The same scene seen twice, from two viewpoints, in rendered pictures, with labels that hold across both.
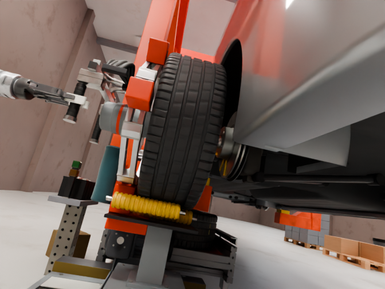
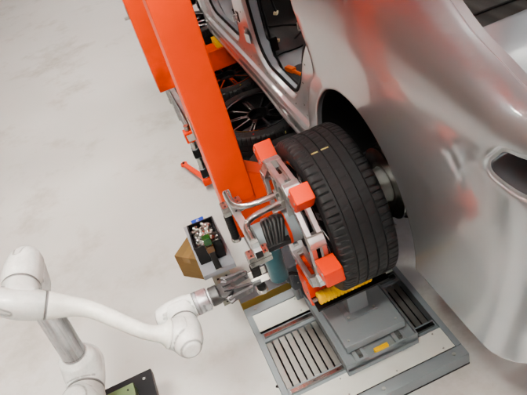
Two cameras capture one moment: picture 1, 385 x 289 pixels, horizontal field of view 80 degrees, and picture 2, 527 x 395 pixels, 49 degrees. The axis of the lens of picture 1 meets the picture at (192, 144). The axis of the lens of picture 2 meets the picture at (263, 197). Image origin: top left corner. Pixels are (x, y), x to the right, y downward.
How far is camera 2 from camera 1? 2.03 m
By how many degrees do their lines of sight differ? 52
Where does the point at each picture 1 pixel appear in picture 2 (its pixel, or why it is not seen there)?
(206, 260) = not seen: hidden behind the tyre
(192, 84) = (365, 238)
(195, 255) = not seen: hidden behind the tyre
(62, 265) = (249, 302)
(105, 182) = (280, 269)
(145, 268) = (354, 305)
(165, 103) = (352, 266)
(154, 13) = not seen: outside the picture
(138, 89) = (335, 279)
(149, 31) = (166, 20)
